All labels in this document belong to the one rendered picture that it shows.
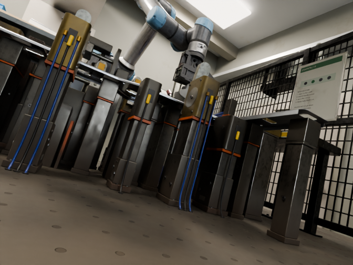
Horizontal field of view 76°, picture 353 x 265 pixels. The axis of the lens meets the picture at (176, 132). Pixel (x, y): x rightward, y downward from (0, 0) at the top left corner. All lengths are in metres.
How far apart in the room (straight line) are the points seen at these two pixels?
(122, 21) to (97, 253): 4.36
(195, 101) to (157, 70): 3.89
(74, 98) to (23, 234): 0.71
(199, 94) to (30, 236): 0.48
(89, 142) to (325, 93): 0.97
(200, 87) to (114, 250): 0.47
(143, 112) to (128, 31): 3.93
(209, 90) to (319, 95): 0.67
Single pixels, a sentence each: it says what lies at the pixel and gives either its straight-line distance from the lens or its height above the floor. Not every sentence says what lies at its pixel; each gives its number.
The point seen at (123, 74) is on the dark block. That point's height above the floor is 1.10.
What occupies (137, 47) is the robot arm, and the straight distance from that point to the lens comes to 1.38.
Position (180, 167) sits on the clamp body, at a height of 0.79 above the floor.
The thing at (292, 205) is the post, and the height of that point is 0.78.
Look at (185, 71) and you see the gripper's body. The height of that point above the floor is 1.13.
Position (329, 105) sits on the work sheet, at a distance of 1.13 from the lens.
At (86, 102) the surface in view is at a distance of 0.87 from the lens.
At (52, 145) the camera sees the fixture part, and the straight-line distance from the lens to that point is 0.69.
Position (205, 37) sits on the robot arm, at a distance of 0.93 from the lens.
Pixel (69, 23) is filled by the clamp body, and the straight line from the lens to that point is 0.59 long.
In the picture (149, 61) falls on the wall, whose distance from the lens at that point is 4.44.
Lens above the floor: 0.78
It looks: 9 degrees up
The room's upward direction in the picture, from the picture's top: 16 degrees clockwise
